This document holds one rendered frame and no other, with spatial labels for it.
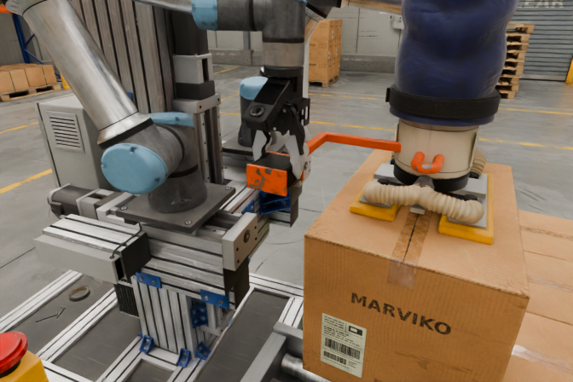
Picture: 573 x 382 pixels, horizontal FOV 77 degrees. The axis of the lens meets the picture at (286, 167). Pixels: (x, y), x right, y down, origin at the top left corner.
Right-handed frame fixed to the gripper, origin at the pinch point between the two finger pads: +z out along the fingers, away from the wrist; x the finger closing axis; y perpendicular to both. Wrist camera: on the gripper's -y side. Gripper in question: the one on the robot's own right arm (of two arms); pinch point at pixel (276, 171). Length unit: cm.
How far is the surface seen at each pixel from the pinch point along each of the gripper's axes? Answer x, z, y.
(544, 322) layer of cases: -67, 64, 63
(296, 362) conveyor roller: -1, 65, 11
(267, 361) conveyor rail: 5, 60, 4
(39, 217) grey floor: 253, 122, 73
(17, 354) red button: 19.7, 17.6, -41.9
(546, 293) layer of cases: -70, 63, 79
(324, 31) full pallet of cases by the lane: 264, -3, 680
